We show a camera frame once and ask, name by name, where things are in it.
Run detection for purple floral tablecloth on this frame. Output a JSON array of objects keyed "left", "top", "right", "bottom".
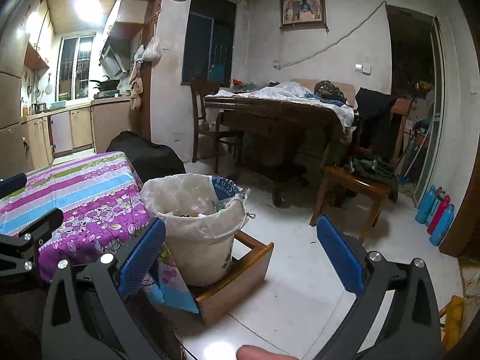
[{"left": 0, "top": 150, "right": 200, "bottom": 315}]

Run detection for range hood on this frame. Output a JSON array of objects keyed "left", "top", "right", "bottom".
[{"left": 99, "top": 22, "right": 144, "bottom": 79}]

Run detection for black jacket on chair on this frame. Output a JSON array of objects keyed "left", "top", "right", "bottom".
[{"left": 355, "top": 88, "right": 399, "bottom": 161}]

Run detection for round wooden dining table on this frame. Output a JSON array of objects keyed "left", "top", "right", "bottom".
[{"left": 204, "top": 95, "right": 352, "bottom": 207}]

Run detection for operator fingertip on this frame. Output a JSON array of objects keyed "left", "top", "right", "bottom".
[{"left": 236, "top": 345, "right": 298, "bottom": 360}]

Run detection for trash bin with plastic liner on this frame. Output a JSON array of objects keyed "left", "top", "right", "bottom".
[{"left": 140, "top": 173, "right": 252, "bottom": 287}]

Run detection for blue bottle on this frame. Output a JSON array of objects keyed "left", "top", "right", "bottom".
[
  {"left": 415, "top": 185, "right": 437, "bottom": 224},
  {"left": 429, "top": 205, "right": 455, "bottom": 246}
]

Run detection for dark wooden chair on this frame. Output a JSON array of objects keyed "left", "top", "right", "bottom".
[{"left": 189, "top": 78, "right": 245, "bottom": 175}]

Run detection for blue white plastic wrapper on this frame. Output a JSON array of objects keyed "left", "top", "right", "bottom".
[{"left": 211, "top": 175, "right": 250, "bottom": 211}]

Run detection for black cloth covered object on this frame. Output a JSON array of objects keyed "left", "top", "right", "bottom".
[{"left": 106, "top": 131, "right": 185, "bottom": 183}]

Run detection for green clothes on stool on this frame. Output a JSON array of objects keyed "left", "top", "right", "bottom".
[{"left": 350, "top": 156, "right": 399, "bottom": 203}]

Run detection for wooden drawer tray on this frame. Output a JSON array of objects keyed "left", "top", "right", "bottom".
[{"left": 189, "top": 231, "right": 274, "bottom": 326}]

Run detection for hanging plastic bags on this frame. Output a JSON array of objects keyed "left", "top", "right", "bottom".
[{"left": 128, "top": 35, "right": 163, "bottom": 111}]

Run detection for wooden stool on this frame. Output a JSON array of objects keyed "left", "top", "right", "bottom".
[{"left": 309, "top": 165, "right": 392, "bottom": 244}]

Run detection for dark interior window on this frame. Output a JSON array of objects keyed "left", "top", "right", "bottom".
[{"left": 181, "top": 0, "right": 237, "bottom": 87}]

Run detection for red bottle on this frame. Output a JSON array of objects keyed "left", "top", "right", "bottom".
[{"left": 427, "top": 195, "right": 451, "bottom": 235}]

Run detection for framed elephant picture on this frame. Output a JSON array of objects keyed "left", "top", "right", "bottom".
[{"left": 280, "top": 0, "right": 327, "bottom": 29}]

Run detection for white cloth on table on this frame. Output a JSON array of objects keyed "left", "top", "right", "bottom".
[{"left": 207, "top": 81, "right": 355, "bottom": 129}]

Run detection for kitchen window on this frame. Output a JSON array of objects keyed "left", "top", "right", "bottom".
[{"left": 56, "top": 33, "right": 95, "bottom": 101}]

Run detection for kitchen cabinets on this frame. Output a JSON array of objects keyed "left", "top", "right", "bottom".
[{"left": 1, "top": 97, "right": 129, "bottom": 179}]

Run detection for dark clothes pile on table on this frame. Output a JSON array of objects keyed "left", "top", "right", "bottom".
[{"left": 304, "top": 80, "right": 347, "bottom": 107}]

